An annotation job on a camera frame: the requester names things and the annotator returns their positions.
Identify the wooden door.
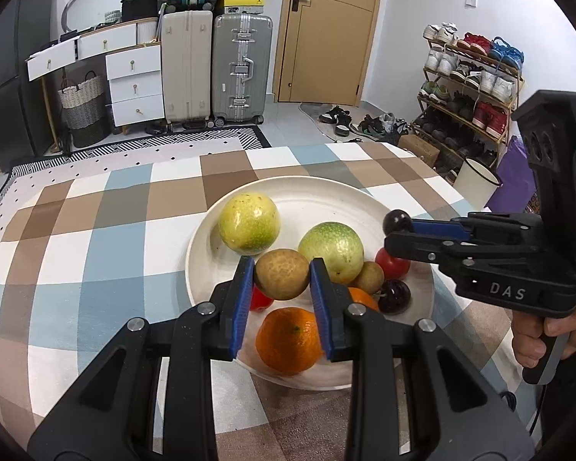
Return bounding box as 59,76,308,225
273,0,382,106

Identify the orange tangerine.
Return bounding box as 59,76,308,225
255,306,324,376
348,287,380,312

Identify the shoe rack with shoes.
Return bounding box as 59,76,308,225
420,22,526,174

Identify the cardboard box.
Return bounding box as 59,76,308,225
398,133,441,166

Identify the cream round plate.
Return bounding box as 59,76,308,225
185,175,435,391

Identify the woven laundry basket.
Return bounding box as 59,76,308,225
58,71,111,149

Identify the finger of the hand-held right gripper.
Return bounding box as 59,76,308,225
409,211,543,245
384,230,548,274

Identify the white ribbed bin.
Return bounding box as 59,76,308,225
137,22,161,45

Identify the white drawer dresser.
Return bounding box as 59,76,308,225
26,18,166,135

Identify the white bucket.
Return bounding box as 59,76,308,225
454,156,502,209

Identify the cluster of dark shoes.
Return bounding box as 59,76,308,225
318,104,411,144

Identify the beige suitcase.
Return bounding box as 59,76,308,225
161,10,215,130

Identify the green yellow passion fruit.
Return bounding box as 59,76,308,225
218,193,281,256
298,222,364,285

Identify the person's right hand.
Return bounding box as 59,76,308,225
510,305,576,370

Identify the silver suitcase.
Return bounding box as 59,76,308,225
211,13,273,128

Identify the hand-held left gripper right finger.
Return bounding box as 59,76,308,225
310,257,538,461

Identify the purple bag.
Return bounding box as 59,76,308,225
490,135,541,214

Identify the wooden shoe rack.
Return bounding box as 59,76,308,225
411,38,526,176

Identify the dark grey refrigerator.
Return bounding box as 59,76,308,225
0,0,58,174

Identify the grey doormat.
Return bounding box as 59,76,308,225
298,101,366,142

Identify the dark red cherry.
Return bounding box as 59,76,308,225
382,209,414,236
378,279,412,314

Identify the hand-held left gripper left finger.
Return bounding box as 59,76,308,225
26,255,256,461

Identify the red cherry tomato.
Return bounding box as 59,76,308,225
375,246,411,280
250,284,275,311

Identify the yellow black shoe box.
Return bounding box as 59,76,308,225
216,0,265,16

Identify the black storage box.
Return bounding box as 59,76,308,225
121,0,160,22

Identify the brown longan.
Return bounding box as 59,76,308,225
350,260,385,295
253,248,311,301

